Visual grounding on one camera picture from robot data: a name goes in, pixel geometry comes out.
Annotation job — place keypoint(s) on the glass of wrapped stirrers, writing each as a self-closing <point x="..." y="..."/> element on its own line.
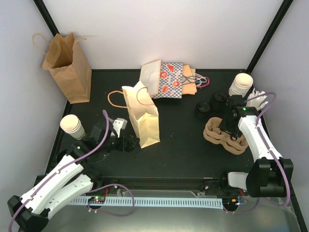
<point x="257" y="100"/>

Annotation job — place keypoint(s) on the tall black lid stack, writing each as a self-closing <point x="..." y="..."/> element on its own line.
<point x="218" y="102"/>

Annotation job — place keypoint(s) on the brown flat paper bag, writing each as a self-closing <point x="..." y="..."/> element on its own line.
<point x="188" y="84"/>

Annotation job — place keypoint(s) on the blue checkered paper bag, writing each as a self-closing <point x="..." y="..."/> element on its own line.
<point x="170" y="81"/>

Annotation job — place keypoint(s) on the light blue slotted cable duct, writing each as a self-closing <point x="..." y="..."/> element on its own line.
<point x="153" y="202"/>

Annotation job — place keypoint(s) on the standing brown paper bag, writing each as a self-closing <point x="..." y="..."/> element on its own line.
<point x="66" y="62"/>

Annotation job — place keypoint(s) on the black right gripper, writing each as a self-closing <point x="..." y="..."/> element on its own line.
<point x="237" y="133"/>

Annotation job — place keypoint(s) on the left stack of paper cups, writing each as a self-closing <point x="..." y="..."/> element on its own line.
<point x="71" y="125"/>

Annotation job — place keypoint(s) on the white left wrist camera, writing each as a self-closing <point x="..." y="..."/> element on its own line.
<point x="118" y="125"/>

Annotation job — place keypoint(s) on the small circuit board with LEDs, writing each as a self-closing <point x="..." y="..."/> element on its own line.
<point x="97" y="199"/>

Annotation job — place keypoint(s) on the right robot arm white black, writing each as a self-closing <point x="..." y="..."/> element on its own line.
<point x="270" y="174"/>

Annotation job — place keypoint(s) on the stack of white paper cups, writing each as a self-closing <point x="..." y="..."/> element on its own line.
<point x="241" y="84"/>

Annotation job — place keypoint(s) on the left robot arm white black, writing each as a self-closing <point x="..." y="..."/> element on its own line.
<point x="72" y="177"/>

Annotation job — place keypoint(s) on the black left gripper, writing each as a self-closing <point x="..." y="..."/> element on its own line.
<point x="123" y="148"/>

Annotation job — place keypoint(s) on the black left frame post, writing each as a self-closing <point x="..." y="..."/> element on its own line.
<point x="46" y="16"/>

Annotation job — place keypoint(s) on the black right frame post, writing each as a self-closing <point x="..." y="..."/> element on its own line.
<point x="279" y="16"/>

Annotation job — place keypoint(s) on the black frame post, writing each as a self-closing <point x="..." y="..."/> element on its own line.
<point x="279" y="16"/>
<point x="46" y="16"/>

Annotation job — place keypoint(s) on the white flat paper bag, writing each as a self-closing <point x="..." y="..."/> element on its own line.
<point x="149" y="76"/>

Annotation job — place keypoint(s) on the cream paper bag with handles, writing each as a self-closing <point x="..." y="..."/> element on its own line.
<point x="143" y="113"/>

